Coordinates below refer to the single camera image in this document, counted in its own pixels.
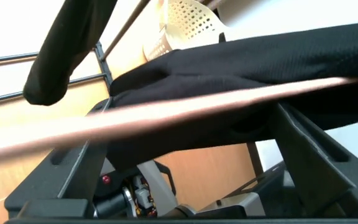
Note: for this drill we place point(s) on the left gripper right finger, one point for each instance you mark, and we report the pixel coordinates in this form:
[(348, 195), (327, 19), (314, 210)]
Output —
[(322, 174)]

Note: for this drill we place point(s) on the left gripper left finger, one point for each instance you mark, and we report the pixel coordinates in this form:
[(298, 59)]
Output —
[(73, 180)]

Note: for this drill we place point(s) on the pink clothes hanger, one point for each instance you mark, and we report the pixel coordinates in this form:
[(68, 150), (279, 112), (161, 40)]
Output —
[(166, 112)]

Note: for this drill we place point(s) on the black garment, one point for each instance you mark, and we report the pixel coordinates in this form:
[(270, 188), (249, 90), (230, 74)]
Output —
[(259, 62)]

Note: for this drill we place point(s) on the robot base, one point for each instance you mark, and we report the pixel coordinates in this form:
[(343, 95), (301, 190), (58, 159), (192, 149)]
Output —
[(154, 186)]

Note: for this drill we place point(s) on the black clothes rack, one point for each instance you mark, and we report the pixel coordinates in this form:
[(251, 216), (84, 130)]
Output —
[(102, 62)]

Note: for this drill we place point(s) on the white laundry basket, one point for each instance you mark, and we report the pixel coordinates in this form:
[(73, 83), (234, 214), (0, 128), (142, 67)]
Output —
[(185, 21)]

